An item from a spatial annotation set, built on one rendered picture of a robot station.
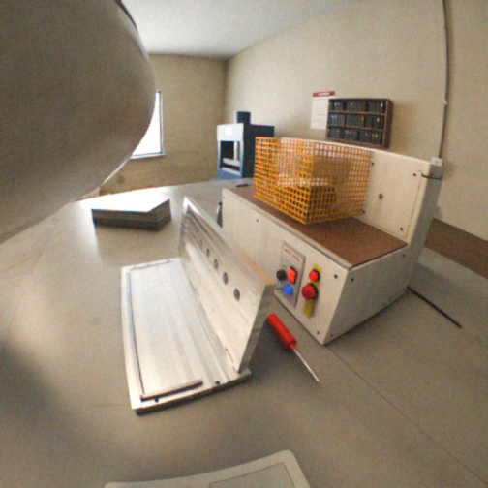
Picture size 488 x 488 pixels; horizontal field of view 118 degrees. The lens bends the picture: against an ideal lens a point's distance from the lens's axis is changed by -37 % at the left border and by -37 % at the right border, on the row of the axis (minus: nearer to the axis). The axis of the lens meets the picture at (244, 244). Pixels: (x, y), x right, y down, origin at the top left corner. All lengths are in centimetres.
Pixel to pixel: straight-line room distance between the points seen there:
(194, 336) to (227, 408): 16
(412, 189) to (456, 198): 139
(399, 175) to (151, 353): 63
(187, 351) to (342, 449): 31
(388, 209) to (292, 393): 44
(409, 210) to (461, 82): 158
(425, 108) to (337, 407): 194
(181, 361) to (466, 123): 200
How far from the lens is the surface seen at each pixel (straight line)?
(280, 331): 48
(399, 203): 56
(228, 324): 39
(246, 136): 256
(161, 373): 43
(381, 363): 53
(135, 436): 42
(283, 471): 38
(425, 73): 212
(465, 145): 193
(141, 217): 103
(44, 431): 49
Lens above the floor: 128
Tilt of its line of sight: 27 degrees down
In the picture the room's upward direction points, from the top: 2 degrees clockwise
